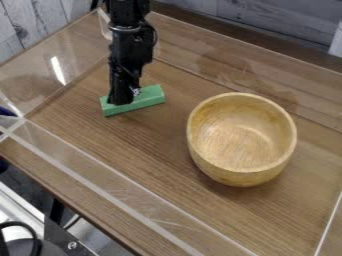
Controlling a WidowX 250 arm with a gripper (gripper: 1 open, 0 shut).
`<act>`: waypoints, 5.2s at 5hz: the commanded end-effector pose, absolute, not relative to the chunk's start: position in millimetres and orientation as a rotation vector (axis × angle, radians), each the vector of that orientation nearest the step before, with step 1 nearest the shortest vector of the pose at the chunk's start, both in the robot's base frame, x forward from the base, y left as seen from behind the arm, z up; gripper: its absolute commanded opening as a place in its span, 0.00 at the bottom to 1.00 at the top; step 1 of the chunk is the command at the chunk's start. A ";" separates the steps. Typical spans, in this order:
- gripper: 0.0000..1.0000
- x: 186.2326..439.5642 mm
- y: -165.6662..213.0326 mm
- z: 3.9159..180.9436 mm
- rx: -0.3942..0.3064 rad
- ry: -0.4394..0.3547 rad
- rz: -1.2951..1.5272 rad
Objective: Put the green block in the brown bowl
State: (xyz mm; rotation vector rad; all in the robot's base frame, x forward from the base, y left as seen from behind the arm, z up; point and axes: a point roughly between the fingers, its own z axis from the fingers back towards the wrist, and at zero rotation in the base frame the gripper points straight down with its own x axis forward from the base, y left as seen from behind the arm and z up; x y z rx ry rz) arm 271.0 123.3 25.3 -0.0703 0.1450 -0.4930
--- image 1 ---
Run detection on black cable loop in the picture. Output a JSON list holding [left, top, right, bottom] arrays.
[[0, 220, 44, 256]]

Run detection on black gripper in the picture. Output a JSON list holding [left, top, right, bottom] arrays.
[[107, 24, 158, 105]]

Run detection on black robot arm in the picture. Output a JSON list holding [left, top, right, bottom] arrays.
[[107, 0, 158, 105]]

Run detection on black table leg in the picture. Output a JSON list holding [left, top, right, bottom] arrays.
[[50, 199, 66, 225]]

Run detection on black metal bracket with screw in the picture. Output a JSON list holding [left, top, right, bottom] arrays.
[[40, 218, 99, 256]]

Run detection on clear acrylic corner bracket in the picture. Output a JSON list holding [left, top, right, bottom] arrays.
[[98, 8, 112, 41]]

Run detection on clear acrylic tray walls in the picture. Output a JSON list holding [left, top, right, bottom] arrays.
[[0, 5, 342, 256]]

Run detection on light wooden bowl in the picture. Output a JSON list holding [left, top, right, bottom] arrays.
[[186, 93, 298, 187]]

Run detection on green rectangular block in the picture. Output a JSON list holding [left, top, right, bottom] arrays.
[[99, 84, 166, 117]]

